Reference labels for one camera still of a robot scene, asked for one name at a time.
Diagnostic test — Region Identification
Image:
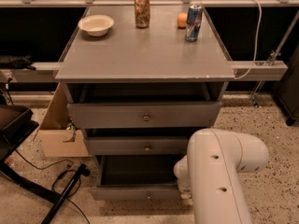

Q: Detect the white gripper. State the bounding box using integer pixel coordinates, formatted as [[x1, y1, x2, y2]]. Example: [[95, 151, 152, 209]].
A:
[[173, 156, 192, 205]]

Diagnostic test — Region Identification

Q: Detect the grey bottom drawer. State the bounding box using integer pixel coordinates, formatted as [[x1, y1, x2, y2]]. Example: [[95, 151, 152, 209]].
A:
[[90, 154, 183, 201]]

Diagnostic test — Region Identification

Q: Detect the grey drawer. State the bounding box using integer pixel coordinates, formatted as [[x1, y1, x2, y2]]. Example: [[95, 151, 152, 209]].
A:
[[90, 154, 183, 201], [84, 136, 188, 155], [67, 102, 221, 129]]

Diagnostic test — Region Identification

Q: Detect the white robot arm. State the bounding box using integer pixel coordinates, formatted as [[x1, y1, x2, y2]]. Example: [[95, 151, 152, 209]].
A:
[[174, 129, 269, 224]]

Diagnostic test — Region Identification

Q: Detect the grey top drawer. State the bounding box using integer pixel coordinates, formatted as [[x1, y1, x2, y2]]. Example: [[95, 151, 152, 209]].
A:
[[67, 102, 221, 129]]

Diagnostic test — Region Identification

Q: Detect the grey middle drawer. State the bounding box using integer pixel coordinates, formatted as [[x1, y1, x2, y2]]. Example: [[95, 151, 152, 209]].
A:
[[84, 136, 188, 155]]

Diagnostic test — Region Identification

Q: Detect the grey drawer cabinet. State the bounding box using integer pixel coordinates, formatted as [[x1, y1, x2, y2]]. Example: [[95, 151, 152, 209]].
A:
[[54, 4, 235, 201]]

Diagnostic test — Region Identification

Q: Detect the cardboard box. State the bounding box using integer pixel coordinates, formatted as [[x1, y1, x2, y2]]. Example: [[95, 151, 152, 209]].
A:
[[38, 85, 89, 158]]

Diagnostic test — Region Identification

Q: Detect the blue silver energy drink can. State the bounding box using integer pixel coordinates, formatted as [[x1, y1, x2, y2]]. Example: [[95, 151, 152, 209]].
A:
[[185, 4, 203, 42]]

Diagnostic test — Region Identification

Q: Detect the orange fruit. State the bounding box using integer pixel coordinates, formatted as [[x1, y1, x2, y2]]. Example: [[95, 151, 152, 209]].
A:
[[177, 13, 187, 28]]

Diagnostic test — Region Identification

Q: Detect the black stand with base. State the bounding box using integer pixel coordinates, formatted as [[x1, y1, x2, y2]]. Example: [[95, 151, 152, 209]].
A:
[[0, 105, 92, 224]]

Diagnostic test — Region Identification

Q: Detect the white bowl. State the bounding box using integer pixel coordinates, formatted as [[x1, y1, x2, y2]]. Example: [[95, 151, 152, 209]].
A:
[[78, 15, 114, 37]]

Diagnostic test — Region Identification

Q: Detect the brown patterned can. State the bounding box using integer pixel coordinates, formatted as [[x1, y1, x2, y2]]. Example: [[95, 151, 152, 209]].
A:
[[135, 0, 150, 28]]

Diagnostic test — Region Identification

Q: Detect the black floor cable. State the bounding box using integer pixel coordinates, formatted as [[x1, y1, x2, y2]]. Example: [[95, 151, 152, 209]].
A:
[[13, 148, 92, 224]]

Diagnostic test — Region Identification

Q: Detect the grey metal rail beam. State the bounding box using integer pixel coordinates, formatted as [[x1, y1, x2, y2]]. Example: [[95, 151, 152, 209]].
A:
[[0, 61, 288, 83]]

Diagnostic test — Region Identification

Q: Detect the white cable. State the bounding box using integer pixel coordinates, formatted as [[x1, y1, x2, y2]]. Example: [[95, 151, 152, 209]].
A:
[[233, 0, 263, 80]]

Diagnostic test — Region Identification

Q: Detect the black object on rail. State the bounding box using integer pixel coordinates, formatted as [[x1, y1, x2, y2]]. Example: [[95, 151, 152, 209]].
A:
[[0, 55, 36, 70]]

